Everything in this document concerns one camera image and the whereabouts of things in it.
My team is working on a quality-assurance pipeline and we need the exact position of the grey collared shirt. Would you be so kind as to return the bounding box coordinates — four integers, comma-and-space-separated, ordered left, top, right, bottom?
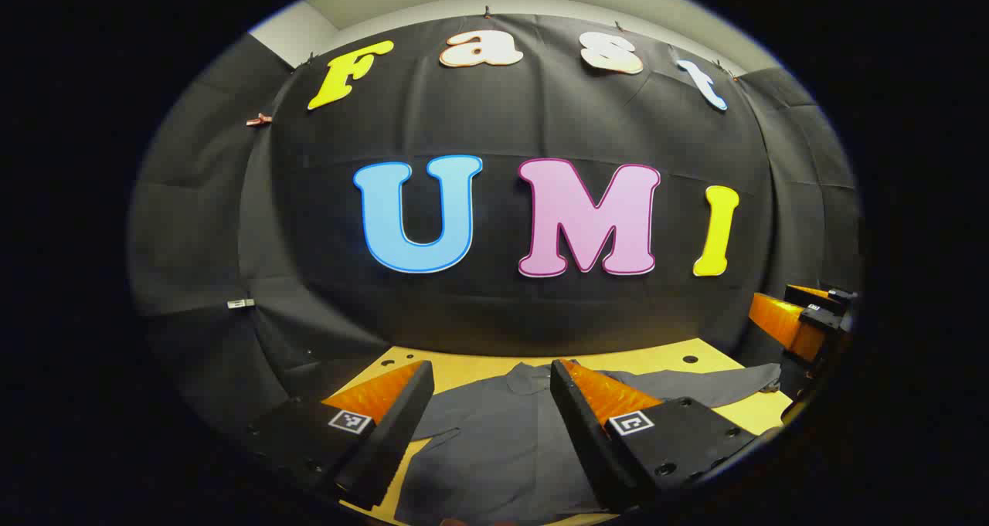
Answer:
394, 361, 783, 526

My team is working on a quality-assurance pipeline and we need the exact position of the black backdrop cloth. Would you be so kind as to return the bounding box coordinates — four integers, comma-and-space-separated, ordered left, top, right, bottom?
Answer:
127, 12, 862, 465

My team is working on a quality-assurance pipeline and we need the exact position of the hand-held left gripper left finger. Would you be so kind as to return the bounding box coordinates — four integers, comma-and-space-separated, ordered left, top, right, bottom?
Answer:
243, 360, 436, 511

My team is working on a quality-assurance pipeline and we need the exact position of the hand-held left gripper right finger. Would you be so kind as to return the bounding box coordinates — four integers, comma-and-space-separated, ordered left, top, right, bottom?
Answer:
549, 358, 760, 513

